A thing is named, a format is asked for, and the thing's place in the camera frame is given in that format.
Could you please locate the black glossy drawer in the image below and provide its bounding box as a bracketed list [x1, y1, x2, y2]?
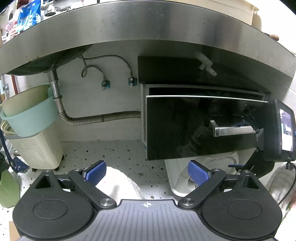
[145, 95, 265, 161]

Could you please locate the white toilet seat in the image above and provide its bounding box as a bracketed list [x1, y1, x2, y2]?
[164, 151, 240, 197]

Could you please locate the corrugated metal drain pipe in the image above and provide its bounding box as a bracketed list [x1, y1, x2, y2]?
[47, 70, 142, 126]

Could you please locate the cream perforated laundry basket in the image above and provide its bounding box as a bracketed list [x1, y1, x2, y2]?
[1, 120, 64, 170]

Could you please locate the black cabinet body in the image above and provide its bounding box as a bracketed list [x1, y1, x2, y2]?
[137, 42, 270, 100]

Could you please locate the mint green plastic basin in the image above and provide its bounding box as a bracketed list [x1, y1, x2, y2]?
[1, 88, 58, 137]

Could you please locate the green plastic container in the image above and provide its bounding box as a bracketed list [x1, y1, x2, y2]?
[0, 170, 20, 208]

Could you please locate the beige plastic basin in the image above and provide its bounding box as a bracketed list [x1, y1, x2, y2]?
[1, 84, 50, 117]

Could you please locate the stainless steel counter edge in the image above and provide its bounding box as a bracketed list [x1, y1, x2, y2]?
[0, 0, 296, 80]

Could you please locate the blue printed plastic bag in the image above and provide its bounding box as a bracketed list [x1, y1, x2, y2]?
[17, 0, 41, 33]

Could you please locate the chrome drawer handle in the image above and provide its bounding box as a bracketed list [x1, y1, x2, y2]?
[210, 120, 256, 137]

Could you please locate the braided water hose left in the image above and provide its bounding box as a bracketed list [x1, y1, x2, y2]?
[80, 55, 112, 90]

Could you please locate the braided water hose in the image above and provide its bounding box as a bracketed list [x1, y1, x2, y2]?
[80, 55, 112, 90]
[83, 54, 138, 88]

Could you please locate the braided water hose right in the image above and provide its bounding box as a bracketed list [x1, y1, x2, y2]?
[83, 54, 138, 88]

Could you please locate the white plastic bracket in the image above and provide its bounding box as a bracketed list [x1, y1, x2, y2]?
[194, 51, 217, 76]

